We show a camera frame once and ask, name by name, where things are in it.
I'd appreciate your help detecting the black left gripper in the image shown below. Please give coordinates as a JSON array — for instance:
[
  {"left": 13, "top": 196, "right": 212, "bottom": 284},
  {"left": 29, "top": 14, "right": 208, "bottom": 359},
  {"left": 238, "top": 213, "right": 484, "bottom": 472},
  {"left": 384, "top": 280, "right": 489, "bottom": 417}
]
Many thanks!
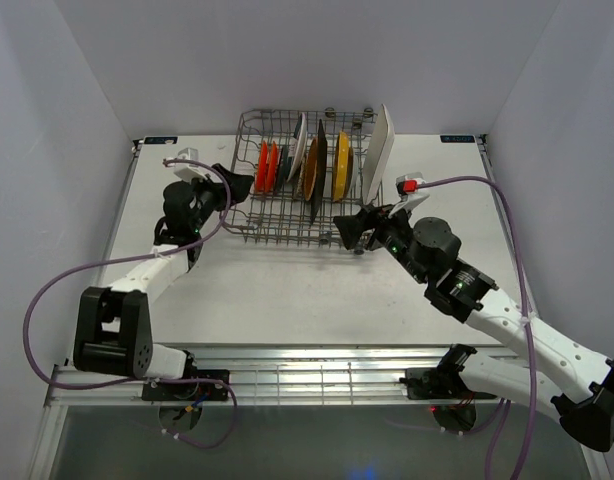
[{"left": 185, "top": 164, "right": 254, "bottom": 233}]

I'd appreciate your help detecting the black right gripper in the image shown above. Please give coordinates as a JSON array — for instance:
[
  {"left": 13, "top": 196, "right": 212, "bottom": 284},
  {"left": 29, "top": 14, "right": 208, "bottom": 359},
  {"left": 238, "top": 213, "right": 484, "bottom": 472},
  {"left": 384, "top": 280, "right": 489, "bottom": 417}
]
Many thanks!
[{"left": 332, "top": 199, "right": 430, "bottom": 285}]

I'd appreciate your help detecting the orange round plate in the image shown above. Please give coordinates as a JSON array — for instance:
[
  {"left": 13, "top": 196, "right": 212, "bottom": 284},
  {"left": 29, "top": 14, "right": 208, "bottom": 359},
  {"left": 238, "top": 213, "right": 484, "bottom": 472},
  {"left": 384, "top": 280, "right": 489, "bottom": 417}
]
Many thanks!
[
  {"left": 265, "top": 142, "right": 279, "bottom": 193},
  {"left": 254, "top": 140, "right": 269, "bottom": 193}
]

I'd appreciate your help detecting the yellow polka dot plate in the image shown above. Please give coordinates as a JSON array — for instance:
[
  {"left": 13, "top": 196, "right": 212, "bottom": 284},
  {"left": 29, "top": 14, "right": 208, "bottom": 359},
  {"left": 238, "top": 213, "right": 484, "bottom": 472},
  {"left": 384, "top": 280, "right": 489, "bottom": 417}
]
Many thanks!
[{"left": 332, "top": 131, "right": 353, "bottom": 202}]

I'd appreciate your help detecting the dark teal round plate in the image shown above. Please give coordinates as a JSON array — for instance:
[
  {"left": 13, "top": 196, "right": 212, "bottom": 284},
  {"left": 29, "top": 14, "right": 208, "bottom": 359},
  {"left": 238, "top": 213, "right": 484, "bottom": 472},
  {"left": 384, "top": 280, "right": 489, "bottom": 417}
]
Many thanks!
[{"left": 274, "top": 145, "right": 292, "bottom": 192}]

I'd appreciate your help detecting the speckled beige oval plate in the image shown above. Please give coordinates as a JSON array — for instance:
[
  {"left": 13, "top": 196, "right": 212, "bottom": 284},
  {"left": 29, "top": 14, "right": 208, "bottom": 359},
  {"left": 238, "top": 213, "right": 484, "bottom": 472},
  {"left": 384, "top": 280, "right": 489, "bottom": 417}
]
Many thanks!
[{"left": 292, "top": 170, "right": 304, "bottom": 200}]

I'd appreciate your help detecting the white plate striped rim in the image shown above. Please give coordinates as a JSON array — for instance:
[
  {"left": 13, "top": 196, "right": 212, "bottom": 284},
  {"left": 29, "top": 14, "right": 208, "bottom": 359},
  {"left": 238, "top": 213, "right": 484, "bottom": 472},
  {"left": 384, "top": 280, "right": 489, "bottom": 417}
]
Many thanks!
[{"left": 286, "top": 113, "right": 307, "bottom": 182}]

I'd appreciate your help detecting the woven bamboo round plate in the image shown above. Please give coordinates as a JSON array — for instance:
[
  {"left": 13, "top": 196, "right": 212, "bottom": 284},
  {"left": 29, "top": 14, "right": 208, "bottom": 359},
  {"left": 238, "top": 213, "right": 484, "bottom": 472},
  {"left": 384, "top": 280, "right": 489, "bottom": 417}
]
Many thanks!
[{"left": 303, "top": 137, "right": 318, "bottom": 201}]

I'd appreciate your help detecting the white rectangular plate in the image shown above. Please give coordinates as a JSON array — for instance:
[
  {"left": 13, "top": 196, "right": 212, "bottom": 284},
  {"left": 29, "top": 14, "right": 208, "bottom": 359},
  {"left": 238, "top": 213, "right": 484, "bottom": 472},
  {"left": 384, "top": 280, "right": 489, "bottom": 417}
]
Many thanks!
[{"left": 361, "top": 104, "right": 395, "bottom": 205}]

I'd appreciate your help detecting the green square glazed plate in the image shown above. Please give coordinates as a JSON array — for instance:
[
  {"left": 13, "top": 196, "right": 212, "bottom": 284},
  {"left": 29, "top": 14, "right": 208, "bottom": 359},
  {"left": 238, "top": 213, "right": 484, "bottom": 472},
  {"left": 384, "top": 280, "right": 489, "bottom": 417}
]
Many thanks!
[{"left": 310, "top": 121, "right": 328, "bottom": 224}]

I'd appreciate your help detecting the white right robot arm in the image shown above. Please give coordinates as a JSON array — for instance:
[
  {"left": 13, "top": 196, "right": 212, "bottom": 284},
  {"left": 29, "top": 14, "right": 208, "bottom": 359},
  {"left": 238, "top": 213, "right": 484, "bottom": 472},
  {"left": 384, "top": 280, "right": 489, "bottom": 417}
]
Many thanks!
[{"left": 333, "top": 205, "right": 614, "bottom": 453}]

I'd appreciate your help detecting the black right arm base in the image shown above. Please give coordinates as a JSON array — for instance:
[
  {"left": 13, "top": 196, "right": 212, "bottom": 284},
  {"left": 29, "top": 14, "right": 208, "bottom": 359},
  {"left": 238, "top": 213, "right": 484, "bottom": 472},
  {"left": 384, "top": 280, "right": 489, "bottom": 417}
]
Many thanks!
[{"left": 399, "top": 367, "right": 495, "bottom": 401}]

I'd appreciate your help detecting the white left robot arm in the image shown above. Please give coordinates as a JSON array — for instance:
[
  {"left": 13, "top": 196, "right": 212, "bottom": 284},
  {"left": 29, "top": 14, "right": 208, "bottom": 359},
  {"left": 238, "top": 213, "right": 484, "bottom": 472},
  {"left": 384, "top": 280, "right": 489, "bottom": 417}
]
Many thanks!
[{"left": 73, "top": 160, "right": 254, "bottom": 400}]

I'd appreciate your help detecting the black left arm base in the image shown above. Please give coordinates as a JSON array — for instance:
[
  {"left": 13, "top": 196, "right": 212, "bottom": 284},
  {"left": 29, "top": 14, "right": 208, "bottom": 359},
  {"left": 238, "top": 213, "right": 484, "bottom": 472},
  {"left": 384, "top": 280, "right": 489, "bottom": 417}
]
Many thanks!
[{"left": 141, "top": 368, "right": 230, "bottom": 403}]

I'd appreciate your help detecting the black label back left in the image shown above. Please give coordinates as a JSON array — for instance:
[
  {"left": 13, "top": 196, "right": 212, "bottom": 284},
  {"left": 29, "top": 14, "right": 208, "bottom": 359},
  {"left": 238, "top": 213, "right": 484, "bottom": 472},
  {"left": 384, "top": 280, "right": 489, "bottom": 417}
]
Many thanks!
[{"left": 141, "top": 136, "right": 178, "bottom": 145}]

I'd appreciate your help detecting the black xdof label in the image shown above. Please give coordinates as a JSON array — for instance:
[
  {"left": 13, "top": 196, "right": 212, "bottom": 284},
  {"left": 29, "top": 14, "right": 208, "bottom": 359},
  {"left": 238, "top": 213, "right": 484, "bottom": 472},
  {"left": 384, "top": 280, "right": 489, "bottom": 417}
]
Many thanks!
[{"left": 440, "top": 134, "right": 476, "bottom": 144}]

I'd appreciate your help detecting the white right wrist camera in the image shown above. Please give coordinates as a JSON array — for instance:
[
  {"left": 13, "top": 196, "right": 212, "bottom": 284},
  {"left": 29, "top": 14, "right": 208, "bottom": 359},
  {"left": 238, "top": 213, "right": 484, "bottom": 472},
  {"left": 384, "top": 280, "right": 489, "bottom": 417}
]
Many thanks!
[{"left": 388, "top": 172, "right": 429, "bottom": 218}]

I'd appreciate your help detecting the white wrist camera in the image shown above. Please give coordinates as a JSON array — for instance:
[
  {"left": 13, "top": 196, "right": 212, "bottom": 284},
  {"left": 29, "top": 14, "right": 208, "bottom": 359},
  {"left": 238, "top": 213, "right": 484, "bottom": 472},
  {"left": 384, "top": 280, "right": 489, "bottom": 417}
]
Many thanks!
[
  {"left": 388, "top": 172, "right": 429, "bottom": 218},
  {"left": 163, "top": 147, "right": 205, "bottom": 183}
]

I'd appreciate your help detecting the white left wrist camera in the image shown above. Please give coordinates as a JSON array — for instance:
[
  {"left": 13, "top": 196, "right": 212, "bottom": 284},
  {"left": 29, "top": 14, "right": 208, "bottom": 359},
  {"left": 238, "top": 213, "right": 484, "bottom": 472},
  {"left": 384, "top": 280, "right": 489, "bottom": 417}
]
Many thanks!
[{"left": 163, "top": 147, "right": 205, "bottom": 183}]

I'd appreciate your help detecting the grey wire dish rack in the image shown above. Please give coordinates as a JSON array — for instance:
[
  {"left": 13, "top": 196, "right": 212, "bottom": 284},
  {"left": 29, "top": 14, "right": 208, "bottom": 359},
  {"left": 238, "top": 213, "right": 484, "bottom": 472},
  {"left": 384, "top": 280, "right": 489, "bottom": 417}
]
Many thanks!
[{"left": 225, "top": 107, "right": 378, "bottom": 246}]

